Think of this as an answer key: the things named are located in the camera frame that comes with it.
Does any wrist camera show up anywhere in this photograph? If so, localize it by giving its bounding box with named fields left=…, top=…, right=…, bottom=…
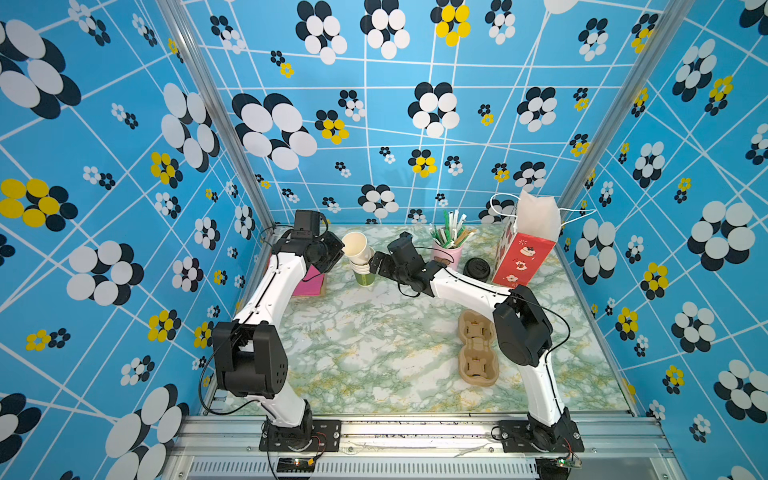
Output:
left=293, top=210, right=327, bottom=238
left=387, top=232, right=417, bottom=259

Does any pink napkin stack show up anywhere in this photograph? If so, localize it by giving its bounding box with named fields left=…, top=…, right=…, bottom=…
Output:
left=293, top=265, right=326, bottom=297

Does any black lid stack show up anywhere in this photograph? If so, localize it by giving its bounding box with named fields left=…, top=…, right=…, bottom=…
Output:
left=463, top=257, right=491, bottom=282

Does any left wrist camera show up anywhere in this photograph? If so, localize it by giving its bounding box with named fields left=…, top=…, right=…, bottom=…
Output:
left=293, top=210, right=327, bottom=238

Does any pink straw holder cup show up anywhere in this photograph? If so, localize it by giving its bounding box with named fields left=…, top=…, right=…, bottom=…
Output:
left=432, top=240, right=463, bottom=270

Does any brown cardboard cup carrier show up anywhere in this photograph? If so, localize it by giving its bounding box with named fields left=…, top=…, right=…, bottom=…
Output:
left=458, top=310, right=499, bottom=388

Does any red paper gift bag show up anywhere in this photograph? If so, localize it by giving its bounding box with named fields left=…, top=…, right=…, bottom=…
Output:
left=492, top=191, right=562, bottom=288

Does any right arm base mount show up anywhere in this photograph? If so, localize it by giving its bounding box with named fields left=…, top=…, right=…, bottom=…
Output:
left=491, top=417, right=585, bottom=454

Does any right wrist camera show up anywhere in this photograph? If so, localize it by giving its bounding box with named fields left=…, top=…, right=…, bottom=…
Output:
left=387, top=232, right=417, bottom=259

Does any stack of paper cups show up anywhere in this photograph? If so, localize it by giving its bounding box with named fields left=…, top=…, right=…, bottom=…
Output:
left=342, top=232, right=375, bottom=287

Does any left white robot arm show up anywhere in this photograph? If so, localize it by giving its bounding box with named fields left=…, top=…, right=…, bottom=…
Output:
left=212, top=227, right=343, bottom=450

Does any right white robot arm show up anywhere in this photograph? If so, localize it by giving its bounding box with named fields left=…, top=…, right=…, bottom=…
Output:
left=369, top=252, right=573, bottom=451

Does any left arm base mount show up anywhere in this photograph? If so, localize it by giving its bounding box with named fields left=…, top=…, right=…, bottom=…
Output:
left=259, top=420, right=342, bottom=453

